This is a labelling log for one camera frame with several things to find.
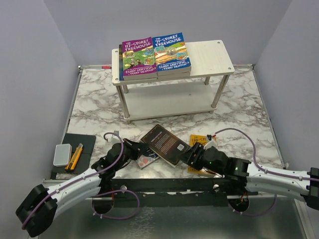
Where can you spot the purple 117-Storey Treehouse book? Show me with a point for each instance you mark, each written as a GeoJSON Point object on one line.
{"type": "Point", "coordinates": [139, 59]}

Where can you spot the white two-tier shelf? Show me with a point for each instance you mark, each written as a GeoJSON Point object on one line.
{"type": "Point", "coordinates": [197, 93]}

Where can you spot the blue 91-Storey Treehouse book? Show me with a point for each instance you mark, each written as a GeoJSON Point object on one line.
{"type": "Point", "coordinates": [171, 54]}

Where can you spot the floral pink notebook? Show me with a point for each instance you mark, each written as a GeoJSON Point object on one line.
{"type": "Point", "coordinates": [147, 158]}

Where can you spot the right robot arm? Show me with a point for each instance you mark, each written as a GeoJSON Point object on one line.
{"type": "Point", "coordinates": [247, 176]}

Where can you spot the grey rectangular box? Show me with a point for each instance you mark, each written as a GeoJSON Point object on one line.
{"type": "Point", "coordinates": [62, 155]}

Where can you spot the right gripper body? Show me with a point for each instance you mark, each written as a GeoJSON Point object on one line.
{"type": "Point", "coordinates": [203, 162]}

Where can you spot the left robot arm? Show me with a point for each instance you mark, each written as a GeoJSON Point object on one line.
{"type": "Point", "coordinates": [43, 204]}

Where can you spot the blue Animal Farm book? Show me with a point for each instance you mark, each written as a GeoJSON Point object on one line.
{"type": "Point", "coordinates": [121, 74]}

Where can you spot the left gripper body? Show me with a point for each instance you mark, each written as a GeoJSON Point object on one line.
{"type": "Point", "coordinates": [130, 154]}

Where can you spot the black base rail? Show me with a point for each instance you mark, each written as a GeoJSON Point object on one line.
{"type": "Point", "coordinates": [172, 192]}

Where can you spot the yellow 130-Storey Treehouse book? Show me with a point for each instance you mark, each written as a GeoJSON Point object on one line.
{"type": "Point", "coordinates": [202, 140]}

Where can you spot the yellow utility knife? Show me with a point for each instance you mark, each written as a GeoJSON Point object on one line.
{"type": "Point", "coordinates": [74, 159]}

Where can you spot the black hardcover book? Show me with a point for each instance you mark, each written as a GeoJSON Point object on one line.
{"type": "Point", "coordinates": [165, 144]}

